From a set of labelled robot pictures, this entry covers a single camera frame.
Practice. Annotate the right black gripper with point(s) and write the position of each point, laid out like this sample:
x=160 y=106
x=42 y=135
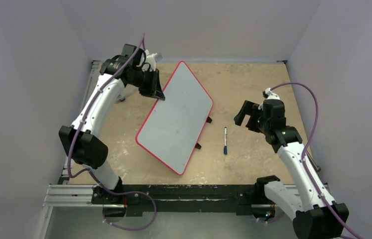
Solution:
x=254 y=116

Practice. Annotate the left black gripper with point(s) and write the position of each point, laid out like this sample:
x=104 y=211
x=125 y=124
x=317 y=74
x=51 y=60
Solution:
x=154 y=89

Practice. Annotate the red framed whiteboard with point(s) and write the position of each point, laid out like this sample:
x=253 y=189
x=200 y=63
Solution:
x=173 y=126

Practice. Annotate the white blue marker pen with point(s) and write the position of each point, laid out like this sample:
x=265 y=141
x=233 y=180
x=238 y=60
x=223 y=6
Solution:
x=225 y=149

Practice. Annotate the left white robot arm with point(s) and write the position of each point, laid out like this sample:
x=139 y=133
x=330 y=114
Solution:
x=134 y=66

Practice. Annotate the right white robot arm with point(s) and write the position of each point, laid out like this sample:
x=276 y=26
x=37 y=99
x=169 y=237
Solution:
x=314 y=212

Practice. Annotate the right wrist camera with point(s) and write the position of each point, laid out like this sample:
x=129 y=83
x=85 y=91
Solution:
x=268 y=94

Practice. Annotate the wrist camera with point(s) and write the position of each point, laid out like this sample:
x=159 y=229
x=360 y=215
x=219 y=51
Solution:
x=268 y=94
x=150 y=61

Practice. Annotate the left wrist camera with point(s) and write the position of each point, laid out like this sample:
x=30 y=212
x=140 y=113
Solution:
x=150 y=61

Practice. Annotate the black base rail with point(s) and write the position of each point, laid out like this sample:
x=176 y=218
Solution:
x=242 y=200

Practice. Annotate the aluminium frame rail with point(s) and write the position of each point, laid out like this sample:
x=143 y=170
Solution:
x=62 y=195

